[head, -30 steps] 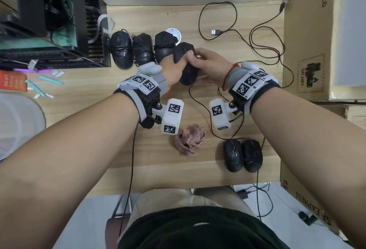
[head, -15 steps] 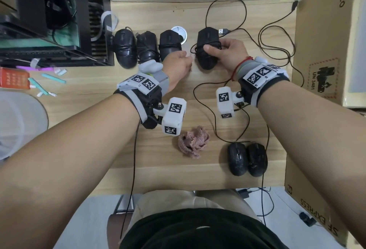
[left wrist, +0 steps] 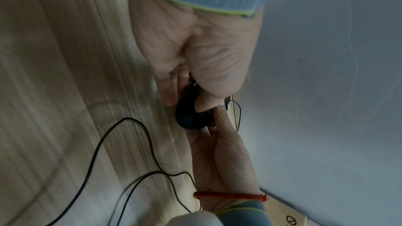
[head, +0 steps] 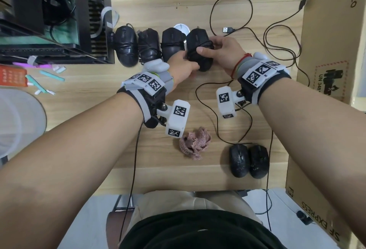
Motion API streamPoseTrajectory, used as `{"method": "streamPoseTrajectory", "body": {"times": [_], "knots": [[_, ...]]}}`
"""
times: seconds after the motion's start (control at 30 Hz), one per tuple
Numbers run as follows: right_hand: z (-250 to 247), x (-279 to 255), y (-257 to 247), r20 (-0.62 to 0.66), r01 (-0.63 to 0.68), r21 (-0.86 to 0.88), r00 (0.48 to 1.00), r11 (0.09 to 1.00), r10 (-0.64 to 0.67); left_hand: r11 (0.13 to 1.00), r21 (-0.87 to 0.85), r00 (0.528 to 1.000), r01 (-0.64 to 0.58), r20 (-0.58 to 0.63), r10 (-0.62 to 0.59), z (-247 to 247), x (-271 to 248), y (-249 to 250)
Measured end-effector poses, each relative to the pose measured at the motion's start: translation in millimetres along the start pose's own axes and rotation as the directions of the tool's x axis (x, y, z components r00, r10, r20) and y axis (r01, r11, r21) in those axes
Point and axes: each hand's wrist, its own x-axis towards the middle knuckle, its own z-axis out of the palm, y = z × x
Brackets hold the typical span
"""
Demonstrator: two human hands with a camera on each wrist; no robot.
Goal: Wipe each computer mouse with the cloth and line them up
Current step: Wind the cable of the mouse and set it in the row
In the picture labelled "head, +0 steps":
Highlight left wrist camera rig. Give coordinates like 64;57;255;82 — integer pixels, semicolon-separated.
116;71;191;139

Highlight person's dark shirt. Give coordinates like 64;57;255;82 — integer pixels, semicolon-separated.
119;209;288;249

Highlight person's right forearm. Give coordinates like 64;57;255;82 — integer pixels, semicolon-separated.
258;78;366;246

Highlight grey right wrist sleeve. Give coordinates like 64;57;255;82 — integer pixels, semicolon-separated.
236;57;259;79

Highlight clear plastic basin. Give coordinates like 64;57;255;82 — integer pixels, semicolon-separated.
0;88;47;159

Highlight red string bracelet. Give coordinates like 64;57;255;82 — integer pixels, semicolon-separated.
231;53;253;79

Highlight person's left forearm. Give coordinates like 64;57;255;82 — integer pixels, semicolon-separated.
0;93;143;249

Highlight black rig cable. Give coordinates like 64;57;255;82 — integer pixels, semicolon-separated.
119;123;143;242
256;130;274;231

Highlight white left wrist puck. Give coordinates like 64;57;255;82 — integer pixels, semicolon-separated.
142;58;170;74

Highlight plain orange small box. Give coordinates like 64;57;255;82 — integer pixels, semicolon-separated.
0;65;28;87

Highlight black left rig cable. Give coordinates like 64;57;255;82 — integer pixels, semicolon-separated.
119;123;143;242

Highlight teal pen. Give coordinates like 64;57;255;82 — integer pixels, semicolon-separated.
39;70;66;82
26;74;46;94

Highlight pink fluffy wiping cloth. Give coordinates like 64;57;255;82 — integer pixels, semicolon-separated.
179;127;212;161

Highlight grey left wrist sleeve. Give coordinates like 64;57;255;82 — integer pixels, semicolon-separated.
160;70;175;95

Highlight person's right hand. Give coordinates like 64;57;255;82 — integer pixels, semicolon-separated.
196;36;254;78

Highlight large white box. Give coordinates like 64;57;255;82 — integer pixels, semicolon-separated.
356;54;366;98

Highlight purple plastic strip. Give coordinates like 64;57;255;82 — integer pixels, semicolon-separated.
13;62;53;69

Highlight small black round object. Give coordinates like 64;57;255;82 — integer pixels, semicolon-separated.
296;210;315;226

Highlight small stamped cardboard box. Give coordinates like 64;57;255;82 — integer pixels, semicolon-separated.
297;0;366;105

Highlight black computer mouse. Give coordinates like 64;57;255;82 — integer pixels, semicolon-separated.
186;28;215;72
138;28;163;63
161;27;186;63
248;144;270;179
114;25;140;68
228;143;251;179

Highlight black stacked tray rack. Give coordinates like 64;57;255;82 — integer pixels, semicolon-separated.
0;0;115;65

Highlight lettered brown cardboard box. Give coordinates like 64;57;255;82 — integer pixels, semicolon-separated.
285;154;361;249

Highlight grey wrist sleeve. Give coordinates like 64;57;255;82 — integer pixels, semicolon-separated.
236;57;259;79
160;70;175;95

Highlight black right rig cable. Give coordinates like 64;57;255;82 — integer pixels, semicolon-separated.
256;130;274;231

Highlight person's left hand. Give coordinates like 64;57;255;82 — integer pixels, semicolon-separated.
167;50;201;91

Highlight person's beige trousers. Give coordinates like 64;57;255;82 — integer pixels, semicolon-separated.
119;190;263;244

